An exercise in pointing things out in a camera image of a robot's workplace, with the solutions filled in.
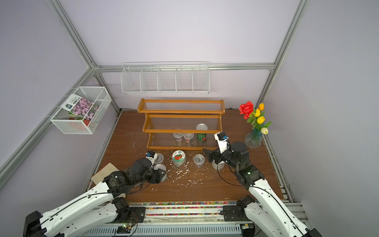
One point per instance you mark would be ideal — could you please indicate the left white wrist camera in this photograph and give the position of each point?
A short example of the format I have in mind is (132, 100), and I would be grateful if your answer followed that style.
(151, 156)

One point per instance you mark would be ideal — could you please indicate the yellow tulips bunch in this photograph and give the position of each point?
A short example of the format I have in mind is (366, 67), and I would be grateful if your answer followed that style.
(257, 119)

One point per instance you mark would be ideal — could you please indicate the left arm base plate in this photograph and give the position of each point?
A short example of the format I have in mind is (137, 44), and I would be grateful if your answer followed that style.
(130, 215)

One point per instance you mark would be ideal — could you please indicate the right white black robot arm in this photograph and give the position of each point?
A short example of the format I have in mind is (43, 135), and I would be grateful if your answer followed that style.
(263, 207)

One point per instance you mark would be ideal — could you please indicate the small clear jar purple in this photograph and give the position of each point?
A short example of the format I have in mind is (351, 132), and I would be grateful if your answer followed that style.
(178, 137)

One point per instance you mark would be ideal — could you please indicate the white wire basket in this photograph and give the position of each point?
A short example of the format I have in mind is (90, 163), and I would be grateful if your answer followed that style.
(69, 125)

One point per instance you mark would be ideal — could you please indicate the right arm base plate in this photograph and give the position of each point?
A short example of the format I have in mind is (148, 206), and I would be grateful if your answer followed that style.
(234, 213)

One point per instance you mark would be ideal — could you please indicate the cream work glove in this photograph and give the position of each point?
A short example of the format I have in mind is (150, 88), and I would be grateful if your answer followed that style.
(104, 172)

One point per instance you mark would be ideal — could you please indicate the red rose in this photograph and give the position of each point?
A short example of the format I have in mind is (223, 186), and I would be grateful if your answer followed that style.
(246, 109)

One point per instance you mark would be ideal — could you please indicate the clear jar red label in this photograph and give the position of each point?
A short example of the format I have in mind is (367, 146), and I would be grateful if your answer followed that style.
(159, 159)

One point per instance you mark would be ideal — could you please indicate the white wire wall shelf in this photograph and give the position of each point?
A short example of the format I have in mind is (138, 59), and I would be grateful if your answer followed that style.
(165, 77)

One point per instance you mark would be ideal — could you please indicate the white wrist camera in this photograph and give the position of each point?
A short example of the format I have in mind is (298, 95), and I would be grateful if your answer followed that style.
(151, 156)
(223, 141)

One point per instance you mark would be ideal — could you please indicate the purple flower seed packet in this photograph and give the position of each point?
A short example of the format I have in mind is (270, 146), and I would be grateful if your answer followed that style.
(79, 107)

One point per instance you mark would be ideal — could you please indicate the clear jar silver lid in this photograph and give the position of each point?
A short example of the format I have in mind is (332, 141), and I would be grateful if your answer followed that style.
(162, 172)

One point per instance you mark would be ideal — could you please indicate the clear jar purple label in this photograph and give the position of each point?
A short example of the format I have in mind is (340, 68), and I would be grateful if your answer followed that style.
(199, 160)

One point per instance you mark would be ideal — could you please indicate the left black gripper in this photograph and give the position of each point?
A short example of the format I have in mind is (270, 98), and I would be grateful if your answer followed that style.
(156, 176)

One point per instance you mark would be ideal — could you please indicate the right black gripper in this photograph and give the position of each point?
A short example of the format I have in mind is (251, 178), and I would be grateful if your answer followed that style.
(211, 155)

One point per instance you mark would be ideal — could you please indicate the wooden two-tier shelf rack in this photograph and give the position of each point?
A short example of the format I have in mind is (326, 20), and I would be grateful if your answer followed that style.
(165, 117)

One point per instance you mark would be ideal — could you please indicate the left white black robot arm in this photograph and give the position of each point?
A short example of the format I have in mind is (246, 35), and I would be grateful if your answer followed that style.
(104, 203)

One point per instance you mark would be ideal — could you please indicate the glass vase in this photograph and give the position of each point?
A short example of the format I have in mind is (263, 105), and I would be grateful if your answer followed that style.
(253, 139)

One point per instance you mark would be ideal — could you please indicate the small clear jar red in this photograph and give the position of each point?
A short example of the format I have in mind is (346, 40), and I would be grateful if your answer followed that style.
(188, 137)

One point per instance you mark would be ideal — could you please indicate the watermelon print jar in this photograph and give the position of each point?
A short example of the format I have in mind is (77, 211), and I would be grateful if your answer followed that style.
(201, 136)

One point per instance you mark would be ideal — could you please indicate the strawberry lid seed jar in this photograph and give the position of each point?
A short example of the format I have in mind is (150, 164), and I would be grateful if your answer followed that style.
(178, 158)

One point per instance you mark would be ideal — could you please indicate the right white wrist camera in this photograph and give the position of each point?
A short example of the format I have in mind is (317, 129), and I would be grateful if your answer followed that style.
(223, 141)

